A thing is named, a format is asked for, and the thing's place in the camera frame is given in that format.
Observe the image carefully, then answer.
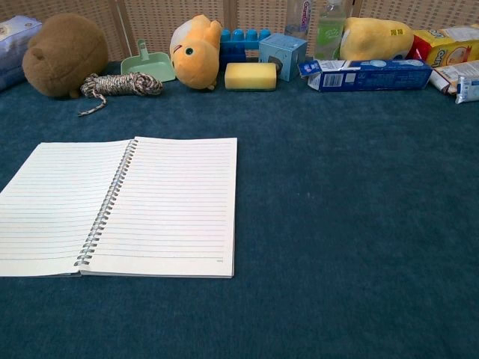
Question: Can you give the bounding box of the yellow sponge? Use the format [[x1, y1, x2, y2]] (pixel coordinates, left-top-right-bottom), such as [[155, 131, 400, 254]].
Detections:
[[224, 62, 278, 92]]

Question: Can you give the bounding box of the blue tissue pack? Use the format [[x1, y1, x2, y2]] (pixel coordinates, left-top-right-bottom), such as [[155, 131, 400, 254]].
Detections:
[[0, 15, 43, 93]]

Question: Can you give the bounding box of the brown plush toy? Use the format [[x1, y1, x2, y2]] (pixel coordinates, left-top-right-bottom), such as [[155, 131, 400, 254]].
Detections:
[[22, 13, 110, 99]]

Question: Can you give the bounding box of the clear bottle purple label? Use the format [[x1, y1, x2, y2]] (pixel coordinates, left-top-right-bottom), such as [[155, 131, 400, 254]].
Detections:
[[284, 0, 313, 40]]

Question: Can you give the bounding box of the blue toy building block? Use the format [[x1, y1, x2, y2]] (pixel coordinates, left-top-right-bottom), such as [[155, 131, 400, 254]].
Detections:
[[219, 28, 272, 65]]

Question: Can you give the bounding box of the braided rope bundle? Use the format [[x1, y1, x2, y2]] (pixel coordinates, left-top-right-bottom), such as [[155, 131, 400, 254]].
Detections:
[[77, 72, 164, 117]]

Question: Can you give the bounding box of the white blue tube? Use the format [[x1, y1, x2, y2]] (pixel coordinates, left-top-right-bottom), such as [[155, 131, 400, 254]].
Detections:
[[454, 74, 479, 105]]

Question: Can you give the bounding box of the beige woven folding screen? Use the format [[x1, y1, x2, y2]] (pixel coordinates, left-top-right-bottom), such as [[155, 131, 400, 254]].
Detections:
[[0, 0, 479, 63]]

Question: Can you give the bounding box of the clear bottle green label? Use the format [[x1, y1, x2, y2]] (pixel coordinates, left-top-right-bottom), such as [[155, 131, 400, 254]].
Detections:
[[314, 0, 347, 61]]

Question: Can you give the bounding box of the white lined spiral notebook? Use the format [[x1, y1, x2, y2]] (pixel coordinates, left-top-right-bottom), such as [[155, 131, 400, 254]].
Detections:
[[0, 136, 239, 280]]

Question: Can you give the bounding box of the orange white plush hamster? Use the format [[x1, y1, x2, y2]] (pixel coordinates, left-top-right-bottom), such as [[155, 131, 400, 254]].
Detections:
[[169, 13, 223, 91]]

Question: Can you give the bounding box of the yellow red snack box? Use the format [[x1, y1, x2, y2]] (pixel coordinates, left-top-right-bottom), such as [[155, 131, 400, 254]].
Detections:
[[406, 25, 479, 68]]

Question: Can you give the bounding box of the teal carpet table cover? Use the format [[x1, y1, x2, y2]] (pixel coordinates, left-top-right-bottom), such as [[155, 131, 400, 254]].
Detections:
[[0, 59, 479, 359]]

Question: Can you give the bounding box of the yellow plush toy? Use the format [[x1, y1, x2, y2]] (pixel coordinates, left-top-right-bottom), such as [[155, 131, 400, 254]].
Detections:
[[339, 16, 415, 61]]

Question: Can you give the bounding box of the light blue cardboard cube box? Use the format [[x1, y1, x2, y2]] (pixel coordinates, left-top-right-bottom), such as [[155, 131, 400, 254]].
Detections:
[[258, 33, 309, 82]]

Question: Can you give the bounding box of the long blue cardboard box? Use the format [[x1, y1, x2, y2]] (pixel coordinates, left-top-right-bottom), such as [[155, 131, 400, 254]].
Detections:
[[297, 58, 434, 93]]

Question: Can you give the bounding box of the green plastic dustpan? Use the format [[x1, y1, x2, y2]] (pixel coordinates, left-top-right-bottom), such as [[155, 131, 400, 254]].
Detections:
[[120, 39, 177, 82]]

